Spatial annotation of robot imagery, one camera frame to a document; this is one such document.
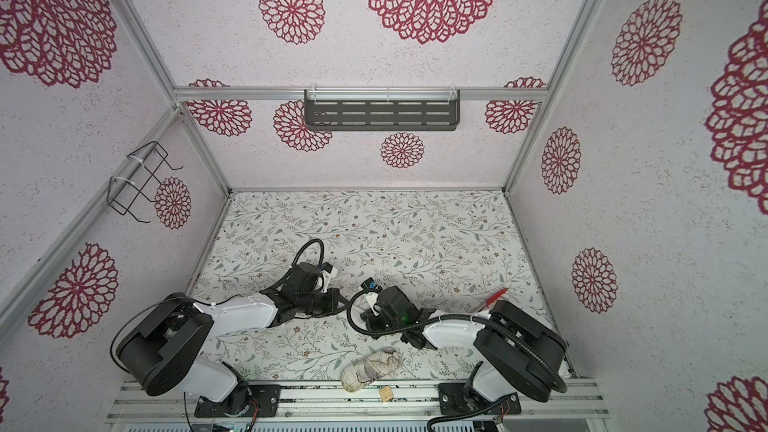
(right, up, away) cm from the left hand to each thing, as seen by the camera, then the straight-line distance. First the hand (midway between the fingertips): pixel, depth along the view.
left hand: (351, 309), depth 87 cm
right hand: (+3, -1, -2) cm, 3 cm away
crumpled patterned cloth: (+5, -12, -11) cm, 17 cm away
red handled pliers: (+44, +2, +5) cm, 44 cm away
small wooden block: (+10, -18, -12) cm, 24 cm away
